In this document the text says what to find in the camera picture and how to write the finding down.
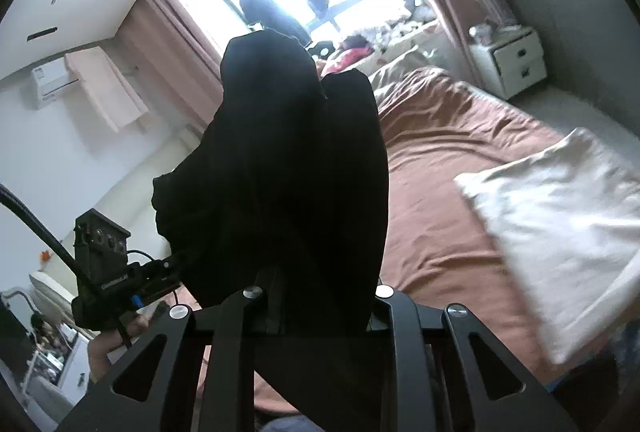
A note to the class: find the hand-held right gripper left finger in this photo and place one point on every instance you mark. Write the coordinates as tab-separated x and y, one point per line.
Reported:
272	317

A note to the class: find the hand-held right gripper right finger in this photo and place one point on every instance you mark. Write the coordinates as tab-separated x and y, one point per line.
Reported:
382	312

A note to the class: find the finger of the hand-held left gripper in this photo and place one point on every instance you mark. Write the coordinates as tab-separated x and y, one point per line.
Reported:
160	269

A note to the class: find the black garment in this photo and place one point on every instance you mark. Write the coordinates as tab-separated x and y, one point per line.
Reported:
290	161

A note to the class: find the person's left hand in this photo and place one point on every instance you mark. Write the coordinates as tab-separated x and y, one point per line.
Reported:
107	352

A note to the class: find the white cabinet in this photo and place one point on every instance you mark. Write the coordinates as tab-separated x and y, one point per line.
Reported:
50	372

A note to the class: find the brown bed sheet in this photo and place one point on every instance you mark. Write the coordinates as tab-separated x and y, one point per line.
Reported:
435	192

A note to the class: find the white air conditioner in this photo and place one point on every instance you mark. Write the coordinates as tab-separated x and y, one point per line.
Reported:
50	79

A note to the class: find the white pillow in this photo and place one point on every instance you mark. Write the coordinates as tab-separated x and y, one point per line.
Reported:
565	232

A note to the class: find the ceiling air vent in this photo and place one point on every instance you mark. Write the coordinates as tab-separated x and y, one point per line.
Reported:
42	33

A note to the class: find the beige duvet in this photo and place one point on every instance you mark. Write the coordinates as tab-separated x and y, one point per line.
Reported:
400	64

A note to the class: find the red cloth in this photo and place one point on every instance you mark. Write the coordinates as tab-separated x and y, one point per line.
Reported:
350	56

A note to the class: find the pile of clutter on windowsill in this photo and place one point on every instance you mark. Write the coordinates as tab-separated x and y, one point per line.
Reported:
395	29

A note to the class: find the white nightstand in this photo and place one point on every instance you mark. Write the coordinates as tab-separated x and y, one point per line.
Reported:
520	61

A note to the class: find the small white container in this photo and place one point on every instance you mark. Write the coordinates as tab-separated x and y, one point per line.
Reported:
480	33

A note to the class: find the pink and white bag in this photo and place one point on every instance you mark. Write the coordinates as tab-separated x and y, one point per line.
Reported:
496	4

